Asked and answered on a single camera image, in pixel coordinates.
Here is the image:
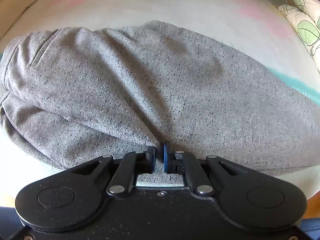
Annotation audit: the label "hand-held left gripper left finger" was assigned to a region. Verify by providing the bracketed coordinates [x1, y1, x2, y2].
[72, 146, 157, 196]

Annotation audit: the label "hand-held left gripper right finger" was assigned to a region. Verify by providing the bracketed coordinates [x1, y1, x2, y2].
[163, 144, 251, 197]

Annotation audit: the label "leaf print white duvet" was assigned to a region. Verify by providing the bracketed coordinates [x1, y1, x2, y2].
[277, 0, 320, 73]

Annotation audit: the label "pastel floral blanket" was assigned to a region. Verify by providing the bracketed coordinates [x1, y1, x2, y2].
[0, 0, 320, 205]

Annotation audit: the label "grey pants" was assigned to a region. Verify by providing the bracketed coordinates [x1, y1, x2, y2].
[0, 20, 320, 188]

